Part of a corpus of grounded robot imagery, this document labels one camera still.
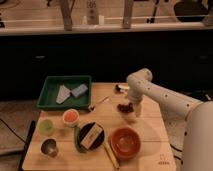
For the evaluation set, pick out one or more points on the blue-grey rectangular sponge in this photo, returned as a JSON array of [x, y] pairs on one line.
[[78, 91]]

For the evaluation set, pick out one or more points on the red bowl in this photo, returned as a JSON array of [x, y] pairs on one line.
[[125, 143]]

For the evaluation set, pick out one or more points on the grey wedge sponge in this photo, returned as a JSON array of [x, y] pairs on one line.
[[63, 94]]

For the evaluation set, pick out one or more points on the green plastic tray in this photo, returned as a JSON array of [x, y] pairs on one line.
[[49, 92]]

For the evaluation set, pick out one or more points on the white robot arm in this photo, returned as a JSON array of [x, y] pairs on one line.
[[197, 152]]

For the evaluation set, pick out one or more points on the wooden shelf ledge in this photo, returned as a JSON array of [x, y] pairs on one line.
[[84, 29]]

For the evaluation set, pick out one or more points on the green vegetable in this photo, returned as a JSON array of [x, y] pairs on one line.
[[77, 141]]

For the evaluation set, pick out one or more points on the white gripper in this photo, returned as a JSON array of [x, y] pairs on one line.
[[135, 98]]

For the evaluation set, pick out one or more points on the metal cup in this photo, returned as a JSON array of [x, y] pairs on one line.
[[49, 147]]

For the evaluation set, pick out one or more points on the yellow wooden stick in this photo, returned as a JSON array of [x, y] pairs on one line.
[[111, 155]]

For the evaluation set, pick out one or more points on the green cup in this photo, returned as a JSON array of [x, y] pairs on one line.
[[46, 127]]

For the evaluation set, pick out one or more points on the white cup orange inside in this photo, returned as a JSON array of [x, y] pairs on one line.
[[70, 117]]

